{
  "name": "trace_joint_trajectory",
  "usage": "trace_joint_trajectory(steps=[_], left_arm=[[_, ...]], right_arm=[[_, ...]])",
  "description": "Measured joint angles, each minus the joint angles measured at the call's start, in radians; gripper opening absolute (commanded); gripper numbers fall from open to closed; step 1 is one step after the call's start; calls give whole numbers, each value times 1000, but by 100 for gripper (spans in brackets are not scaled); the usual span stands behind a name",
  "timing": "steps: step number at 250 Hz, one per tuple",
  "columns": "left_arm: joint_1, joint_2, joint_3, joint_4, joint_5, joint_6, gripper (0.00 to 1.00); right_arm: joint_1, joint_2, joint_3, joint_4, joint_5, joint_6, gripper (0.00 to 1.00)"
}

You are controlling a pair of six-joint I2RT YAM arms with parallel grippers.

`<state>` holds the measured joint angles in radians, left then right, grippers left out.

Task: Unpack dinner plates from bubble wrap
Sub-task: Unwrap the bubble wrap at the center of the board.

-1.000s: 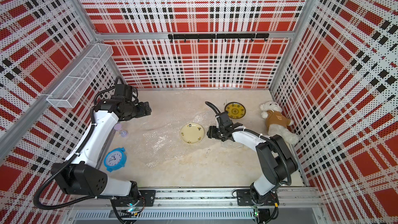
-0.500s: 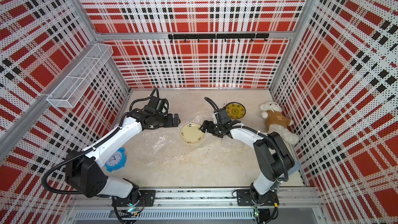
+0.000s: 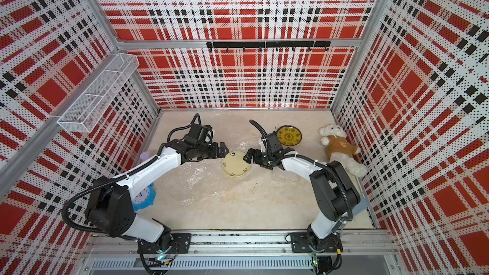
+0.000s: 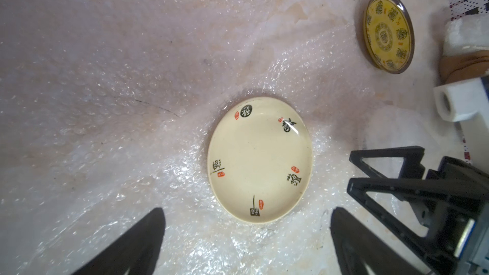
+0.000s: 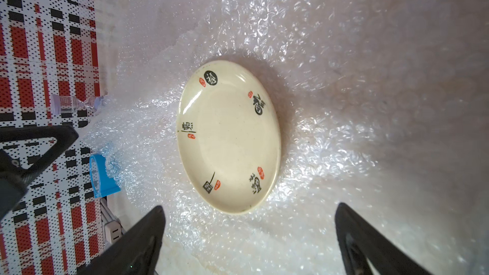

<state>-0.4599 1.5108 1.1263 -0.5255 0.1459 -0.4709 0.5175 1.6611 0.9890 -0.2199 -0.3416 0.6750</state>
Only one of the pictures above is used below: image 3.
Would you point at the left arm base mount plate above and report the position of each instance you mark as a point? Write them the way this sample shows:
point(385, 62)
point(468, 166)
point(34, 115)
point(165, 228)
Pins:
point(167, 244)

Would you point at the grey blue zip pouch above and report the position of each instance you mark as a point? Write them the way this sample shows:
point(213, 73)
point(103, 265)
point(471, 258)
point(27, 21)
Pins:
point(360, 211)

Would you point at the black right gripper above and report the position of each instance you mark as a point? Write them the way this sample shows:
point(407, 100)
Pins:
point(256, 160)

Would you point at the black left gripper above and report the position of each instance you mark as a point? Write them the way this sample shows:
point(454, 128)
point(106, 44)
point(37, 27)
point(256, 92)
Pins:
point(214, 153)

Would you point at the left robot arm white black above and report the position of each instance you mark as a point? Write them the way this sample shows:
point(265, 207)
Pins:
point(110, 209)

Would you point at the black wall hook rail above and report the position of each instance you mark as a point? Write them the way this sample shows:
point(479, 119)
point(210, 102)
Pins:
point(269, 44)

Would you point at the yellow patterned dinner plate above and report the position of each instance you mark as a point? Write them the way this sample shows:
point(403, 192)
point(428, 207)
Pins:
point(289, 135)

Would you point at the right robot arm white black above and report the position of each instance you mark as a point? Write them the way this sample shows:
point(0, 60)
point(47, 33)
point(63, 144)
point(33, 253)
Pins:
point(334, 191)

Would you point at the blue alarm clock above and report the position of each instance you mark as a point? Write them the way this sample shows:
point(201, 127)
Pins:
point(145, 198)

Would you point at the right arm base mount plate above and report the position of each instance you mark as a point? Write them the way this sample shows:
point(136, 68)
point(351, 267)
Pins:
point(307, 242)

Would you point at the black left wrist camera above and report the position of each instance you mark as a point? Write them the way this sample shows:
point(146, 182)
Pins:
point(203, 133)

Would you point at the white teddy bear brown shirt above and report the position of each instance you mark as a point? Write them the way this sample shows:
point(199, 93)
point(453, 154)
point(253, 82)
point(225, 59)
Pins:
point(339, 149)

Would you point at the white wire mesh shelf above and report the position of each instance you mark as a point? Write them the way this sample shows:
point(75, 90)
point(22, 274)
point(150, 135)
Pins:
point(87, 110)

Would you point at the cream dinner plate black characters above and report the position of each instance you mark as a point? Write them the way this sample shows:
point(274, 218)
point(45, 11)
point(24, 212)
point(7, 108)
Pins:
point(233, 164)

